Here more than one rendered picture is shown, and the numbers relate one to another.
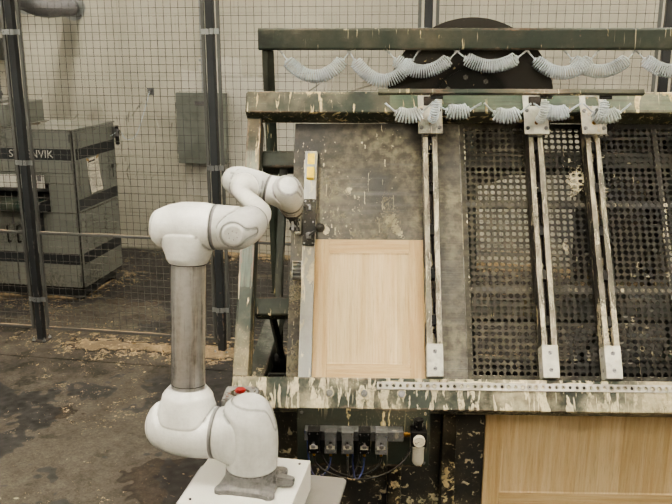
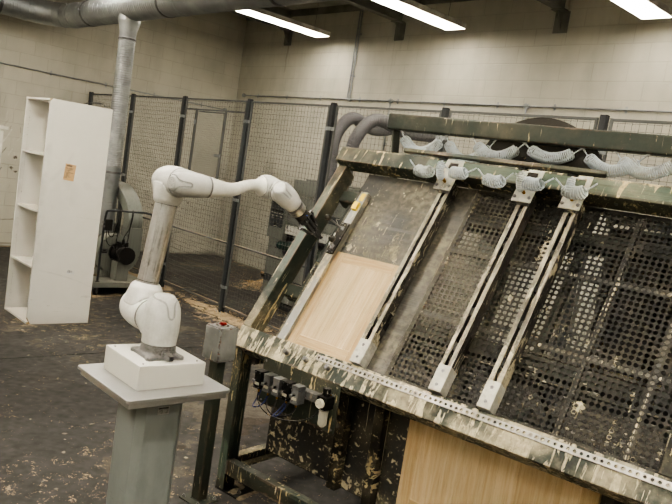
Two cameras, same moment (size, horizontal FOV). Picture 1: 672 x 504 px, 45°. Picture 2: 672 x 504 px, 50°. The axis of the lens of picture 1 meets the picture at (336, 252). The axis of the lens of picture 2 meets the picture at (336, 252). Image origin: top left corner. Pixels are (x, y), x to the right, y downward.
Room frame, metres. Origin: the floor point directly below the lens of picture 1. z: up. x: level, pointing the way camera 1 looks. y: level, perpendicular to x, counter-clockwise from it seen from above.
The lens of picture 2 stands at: (0.10, -2.17, 1.76)
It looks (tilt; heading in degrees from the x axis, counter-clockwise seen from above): 6 degrees down; 36
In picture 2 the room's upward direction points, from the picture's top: 9 degrees clockwise
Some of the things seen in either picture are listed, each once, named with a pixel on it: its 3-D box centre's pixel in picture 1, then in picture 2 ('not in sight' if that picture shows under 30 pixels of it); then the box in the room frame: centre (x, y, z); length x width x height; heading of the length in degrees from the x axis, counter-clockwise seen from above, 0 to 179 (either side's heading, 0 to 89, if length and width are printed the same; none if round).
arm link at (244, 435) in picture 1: (247, 431); (161, 317); (2.18, 0.26, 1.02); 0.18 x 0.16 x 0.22; 79
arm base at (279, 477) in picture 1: (258, 474); (159, 350); (2.18, 0.23, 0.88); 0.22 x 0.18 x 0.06; 78
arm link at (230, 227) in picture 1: (237, 228); (187, 184); (2.25, 0.28, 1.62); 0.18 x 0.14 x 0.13; 170
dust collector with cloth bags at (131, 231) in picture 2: not in sight; (106, 195); (5.38, 5.27, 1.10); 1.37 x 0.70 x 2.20; 80
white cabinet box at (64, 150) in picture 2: not in sight; (57, 211); (3.96, 3.99, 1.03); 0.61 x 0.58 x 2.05; 80
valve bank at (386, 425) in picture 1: (363, 446); (288, 395); (2.71, -0.10, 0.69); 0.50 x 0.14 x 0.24; 88
